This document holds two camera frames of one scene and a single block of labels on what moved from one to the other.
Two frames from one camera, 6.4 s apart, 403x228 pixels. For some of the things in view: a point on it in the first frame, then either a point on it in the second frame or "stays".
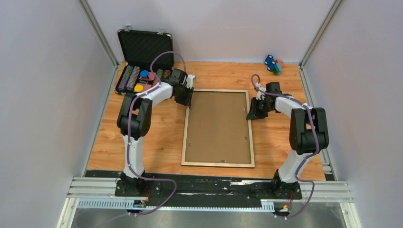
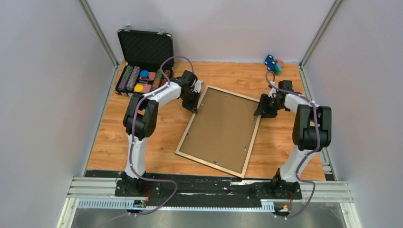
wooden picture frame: [183, 163] to [250, 142]
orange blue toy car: [274, 65] stays
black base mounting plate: [208, 189] stays
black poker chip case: [139, 49] stays
